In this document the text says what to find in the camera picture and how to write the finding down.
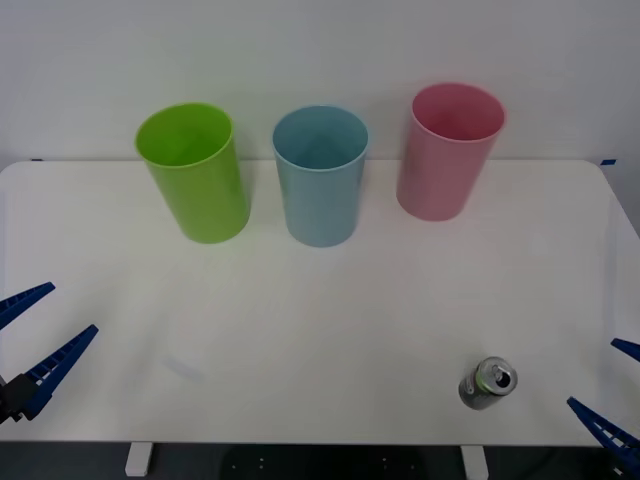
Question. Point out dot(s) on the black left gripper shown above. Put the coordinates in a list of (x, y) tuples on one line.
[(2, 405)]

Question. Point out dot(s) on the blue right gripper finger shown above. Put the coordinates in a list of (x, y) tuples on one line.
[(607, 432), (629, 347)]

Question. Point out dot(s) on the dark drink can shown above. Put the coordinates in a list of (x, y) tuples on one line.
[(480, 392)]

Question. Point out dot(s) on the white table leg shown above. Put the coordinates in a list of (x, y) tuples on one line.
[(137, 459), (474, 462)]

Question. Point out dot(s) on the green plastic bin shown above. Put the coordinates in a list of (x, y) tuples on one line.
[(200, 200)]

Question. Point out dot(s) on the pink plastic bin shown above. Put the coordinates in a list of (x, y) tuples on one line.
[(440, 175)]

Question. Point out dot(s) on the pale blue plastic bin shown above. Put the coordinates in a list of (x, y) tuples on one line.
[(320, 205)]

